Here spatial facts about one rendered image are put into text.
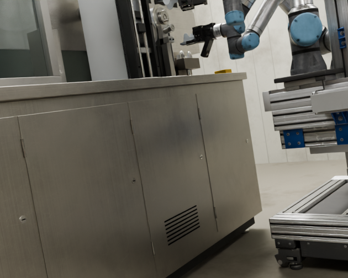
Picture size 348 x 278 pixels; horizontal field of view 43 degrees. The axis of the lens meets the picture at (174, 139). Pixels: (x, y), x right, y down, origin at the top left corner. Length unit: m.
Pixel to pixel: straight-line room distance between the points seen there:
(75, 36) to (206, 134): 0.86
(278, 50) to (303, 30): 3.03
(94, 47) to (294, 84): 0.99
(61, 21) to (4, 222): 1.31
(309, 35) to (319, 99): 0.25
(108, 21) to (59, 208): 1.08
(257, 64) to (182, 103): 3.00
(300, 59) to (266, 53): 2.96
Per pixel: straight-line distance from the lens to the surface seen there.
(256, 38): 2.13
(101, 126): 1.57
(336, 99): 1.75
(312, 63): 1.93
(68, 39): 2.37
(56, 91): 1.43
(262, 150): 5.00
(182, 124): 1.96
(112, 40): 2.19
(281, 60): 4.80
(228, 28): 2.26
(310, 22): 1.80
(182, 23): 3.24
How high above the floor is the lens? 0.76
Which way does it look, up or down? 4 degrees down
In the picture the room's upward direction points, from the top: 9 degrees counter-clockwise
